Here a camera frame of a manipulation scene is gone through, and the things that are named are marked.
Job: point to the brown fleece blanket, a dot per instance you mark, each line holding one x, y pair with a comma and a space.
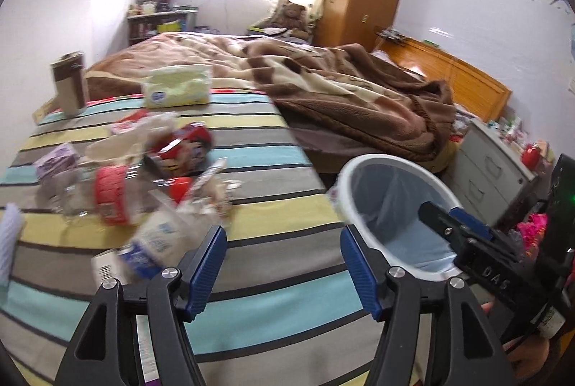
339, 102

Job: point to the brown teddy bear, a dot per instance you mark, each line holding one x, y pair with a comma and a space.
292, 17

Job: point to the clear plastic bottle red label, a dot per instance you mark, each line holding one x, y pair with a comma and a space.
117, 194

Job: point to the brown white thermos cup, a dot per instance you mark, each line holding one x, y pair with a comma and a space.
71, 87

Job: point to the crushed blue white carton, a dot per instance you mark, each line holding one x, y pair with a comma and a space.
160, 241

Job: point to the right hand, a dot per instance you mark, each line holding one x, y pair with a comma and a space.
527, 355

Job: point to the red jar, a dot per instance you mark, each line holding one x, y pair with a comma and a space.
531, 156

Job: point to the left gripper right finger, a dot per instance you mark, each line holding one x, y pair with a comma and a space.
464, 349

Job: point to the pink clothes pile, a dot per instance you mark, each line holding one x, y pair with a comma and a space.
529, 234

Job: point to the long purple white box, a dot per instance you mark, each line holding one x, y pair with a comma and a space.
148, 363

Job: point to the wooden headboard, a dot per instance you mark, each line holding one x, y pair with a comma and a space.
473, 89

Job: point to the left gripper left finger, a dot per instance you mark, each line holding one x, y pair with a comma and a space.
104, 348

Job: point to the small beige medicine box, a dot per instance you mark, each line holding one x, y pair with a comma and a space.
108, 265

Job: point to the white foam net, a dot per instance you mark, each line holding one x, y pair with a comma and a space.
12, 223

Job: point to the grey drawer cabinet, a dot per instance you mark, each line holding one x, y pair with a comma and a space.
486, 176

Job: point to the cluttered shelf desk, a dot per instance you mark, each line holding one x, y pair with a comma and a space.
148, 18

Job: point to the red drink can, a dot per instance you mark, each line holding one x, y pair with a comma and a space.
180, 152

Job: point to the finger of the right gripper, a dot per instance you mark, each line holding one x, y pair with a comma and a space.
471, 222
442, 228

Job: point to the white round trash bin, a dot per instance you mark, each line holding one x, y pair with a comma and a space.
380, 194

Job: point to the white tissue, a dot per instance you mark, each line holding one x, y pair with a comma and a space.
129, 147

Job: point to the small purple box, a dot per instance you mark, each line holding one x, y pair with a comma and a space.
61, 158

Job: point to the green tissue pack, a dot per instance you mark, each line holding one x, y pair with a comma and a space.
177, 86

